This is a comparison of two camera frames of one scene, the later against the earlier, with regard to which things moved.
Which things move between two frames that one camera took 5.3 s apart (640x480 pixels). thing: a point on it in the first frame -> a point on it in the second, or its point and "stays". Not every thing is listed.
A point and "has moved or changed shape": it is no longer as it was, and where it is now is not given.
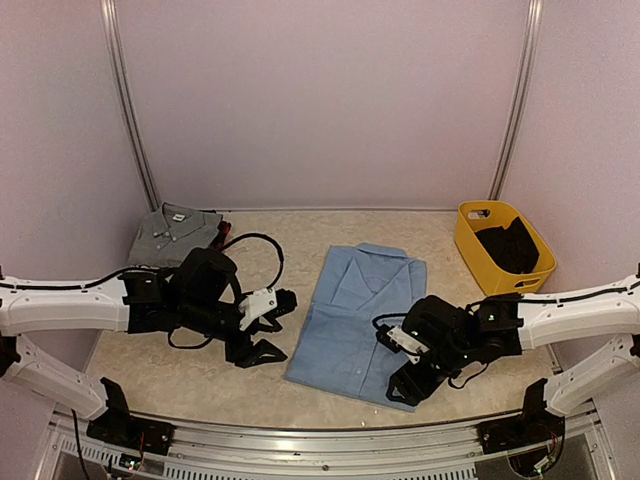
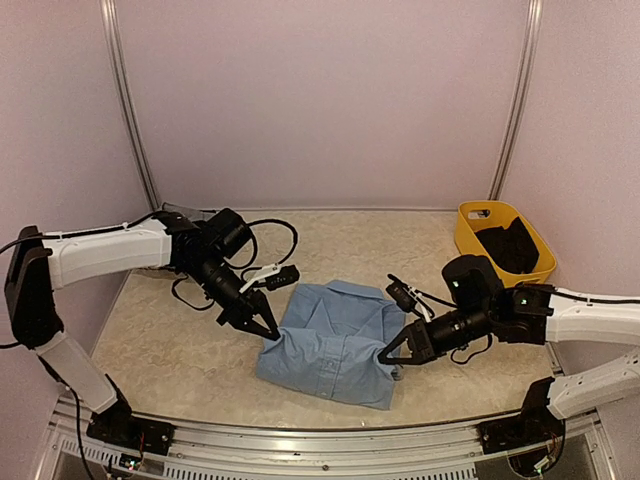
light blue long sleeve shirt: [340, 349] has moved or changed shape
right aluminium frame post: [520, 94] stays
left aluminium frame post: [110, 16] stays
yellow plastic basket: [478, 215] stays
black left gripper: [245, 354] -> [245, 307]
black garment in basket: [510, 249] stays
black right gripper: [408, 382] -> [424, 349]
